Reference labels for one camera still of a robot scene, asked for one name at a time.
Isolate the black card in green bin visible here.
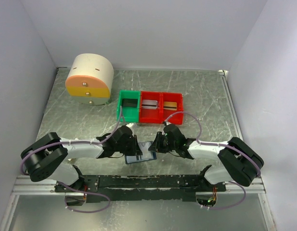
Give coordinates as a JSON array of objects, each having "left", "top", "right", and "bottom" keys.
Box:
[{"left": 122, "top": 98, "right": 138, "bottom": 108}]

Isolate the gold card in red bin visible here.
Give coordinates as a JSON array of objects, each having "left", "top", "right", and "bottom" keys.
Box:
[{"left": 163, "top": 101, "right": 178, "bottom": 111}]

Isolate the aluminium frame rail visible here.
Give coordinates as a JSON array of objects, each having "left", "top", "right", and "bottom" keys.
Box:
[{"left": 224, "top": 177, "right": 266, "bottom": 193}]

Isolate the green plastic bin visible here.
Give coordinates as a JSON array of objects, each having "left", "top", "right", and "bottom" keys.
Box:
[{"left": 116, "top": 90, "right": 141, "bottom": 123}]

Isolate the cream round drawer cabinet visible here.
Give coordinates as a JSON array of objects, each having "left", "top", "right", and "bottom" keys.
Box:
[{"left": 65, "top": 53, "right": 114, "bottom": 105}]

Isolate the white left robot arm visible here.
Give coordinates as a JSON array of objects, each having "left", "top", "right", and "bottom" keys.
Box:
[{"left": 20, "top": 124, "right": 142, "bottom": 192}]

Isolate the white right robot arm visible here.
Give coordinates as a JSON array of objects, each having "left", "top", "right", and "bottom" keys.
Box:
[{"left": 149, "top": 124, "right": 264, "bottom": 192}]

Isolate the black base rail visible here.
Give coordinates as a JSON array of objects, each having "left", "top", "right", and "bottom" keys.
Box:
[{"left": 54, "top": 174, "right": 227, "bottom": 204}]

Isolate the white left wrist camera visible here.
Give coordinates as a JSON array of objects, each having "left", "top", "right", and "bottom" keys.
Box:
[{"left": 127, "top": 123, "right": 137, "bottom": 129}]

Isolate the silver card in red bin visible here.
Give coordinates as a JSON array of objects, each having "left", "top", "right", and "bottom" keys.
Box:
[{"left": 141, "top": 100, "right": 158, "bottom": 110}]

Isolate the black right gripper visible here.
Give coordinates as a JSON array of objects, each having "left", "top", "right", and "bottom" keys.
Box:
[{"left": 148, "top": 132, "right": 177, "bottom": 154}]

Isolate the blue leather card holder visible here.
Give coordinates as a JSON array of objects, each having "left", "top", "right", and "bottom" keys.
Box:
[{"left": 125, "top": 141, "right": 157, "bottom": 164}]

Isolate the red plastic double bin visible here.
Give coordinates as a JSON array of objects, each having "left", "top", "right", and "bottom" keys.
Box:
[{"left": 139, "top": 91, "right": 183, "bottom": 125}]

